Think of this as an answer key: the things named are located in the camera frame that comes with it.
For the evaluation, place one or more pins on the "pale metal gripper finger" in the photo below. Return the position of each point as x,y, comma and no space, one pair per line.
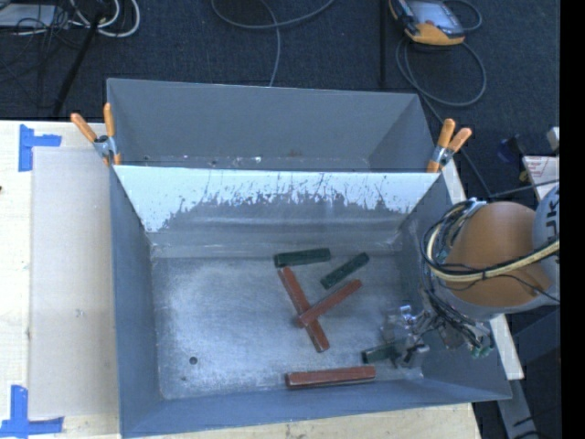
402,323
413,354

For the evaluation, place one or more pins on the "dark green flat block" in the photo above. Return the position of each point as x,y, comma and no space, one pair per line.
301,257
378,353
343,271

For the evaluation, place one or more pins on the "red-brown flat block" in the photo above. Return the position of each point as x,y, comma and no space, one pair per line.
330,377
292,286
336,301

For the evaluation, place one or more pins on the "grey metal bin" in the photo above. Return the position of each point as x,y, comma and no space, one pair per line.
228,318

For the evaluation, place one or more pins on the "pale flat board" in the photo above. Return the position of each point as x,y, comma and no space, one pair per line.
68,268

